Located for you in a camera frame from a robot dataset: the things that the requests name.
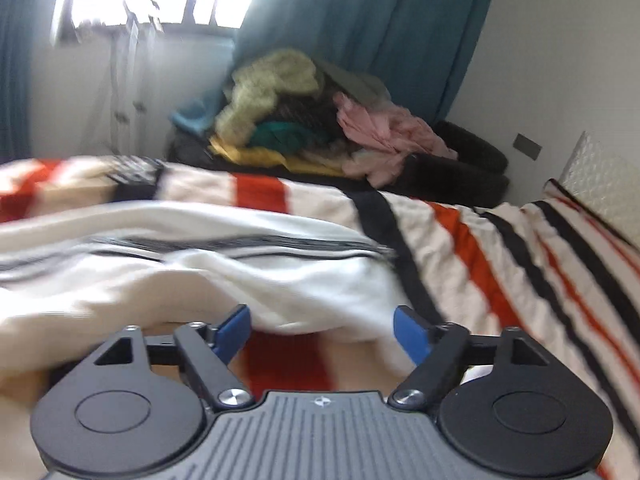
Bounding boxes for pile of clothes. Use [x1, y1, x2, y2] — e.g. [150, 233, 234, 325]
[171, 49, 458, 188]

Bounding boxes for right teal curtain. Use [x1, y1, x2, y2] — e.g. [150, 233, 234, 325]
[233, 0, 491, 122]

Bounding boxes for left teal curtain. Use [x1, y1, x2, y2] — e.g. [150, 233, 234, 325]
[1, 0, 43, 162]

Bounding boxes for grey wall socket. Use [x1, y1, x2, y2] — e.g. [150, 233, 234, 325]
[512, 133, 542, 160]

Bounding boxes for teal curtain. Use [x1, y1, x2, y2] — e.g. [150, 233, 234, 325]
[233, 0, 491, 122]
[1, 0, 43, 162]

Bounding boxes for black sofa chair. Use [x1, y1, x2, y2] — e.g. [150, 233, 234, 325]
[165, 122, 509, 208]

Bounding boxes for white quilted headboard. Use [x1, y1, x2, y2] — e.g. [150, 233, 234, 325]
[560, 131, 640, 247]

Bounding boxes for striped orange black white blanket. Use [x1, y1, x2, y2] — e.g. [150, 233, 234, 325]
[1, 157, 639, 479]

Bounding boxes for white sweatpants with black stripe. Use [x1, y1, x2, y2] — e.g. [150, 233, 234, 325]
[1, 201, 411, 375]

